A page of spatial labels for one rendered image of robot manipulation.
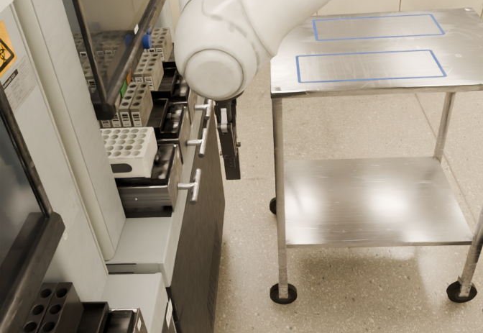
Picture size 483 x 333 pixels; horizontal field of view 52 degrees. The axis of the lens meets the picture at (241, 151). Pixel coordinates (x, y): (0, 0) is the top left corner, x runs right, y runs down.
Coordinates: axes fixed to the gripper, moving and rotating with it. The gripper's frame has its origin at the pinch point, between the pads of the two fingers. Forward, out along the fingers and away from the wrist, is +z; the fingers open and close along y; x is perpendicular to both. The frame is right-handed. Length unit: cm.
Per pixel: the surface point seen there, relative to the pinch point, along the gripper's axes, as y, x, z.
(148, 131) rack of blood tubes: -3.1, -16.2, -6.4
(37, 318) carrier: 40.4, -22.1, -8.0
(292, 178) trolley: -57, 14, 52
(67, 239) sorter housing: 29.8, -20.7, -11.3
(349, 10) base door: -229, 58, 61
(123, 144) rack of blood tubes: 0.7, -20.3, -6.4
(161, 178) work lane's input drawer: 5.7, -13.0, -1.6
